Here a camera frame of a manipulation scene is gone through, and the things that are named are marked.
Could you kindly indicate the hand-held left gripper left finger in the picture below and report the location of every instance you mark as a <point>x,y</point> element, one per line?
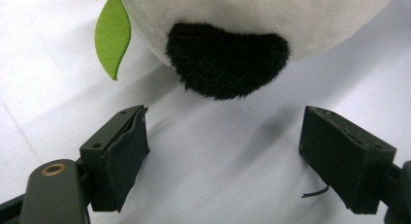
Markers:
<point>122,159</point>

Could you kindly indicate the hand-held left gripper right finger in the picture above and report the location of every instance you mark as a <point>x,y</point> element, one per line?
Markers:
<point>345,159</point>

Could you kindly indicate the panda plush toy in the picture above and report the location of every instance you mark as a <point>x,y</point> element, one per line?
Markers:
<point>226,56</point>

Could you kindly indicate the black loose thread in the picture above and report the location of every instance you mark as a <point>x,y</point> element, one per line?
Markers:
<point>318,192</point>

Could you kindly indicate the light blue table mat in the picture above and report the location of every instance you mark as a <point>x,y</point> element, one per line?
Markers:
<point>210,159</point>

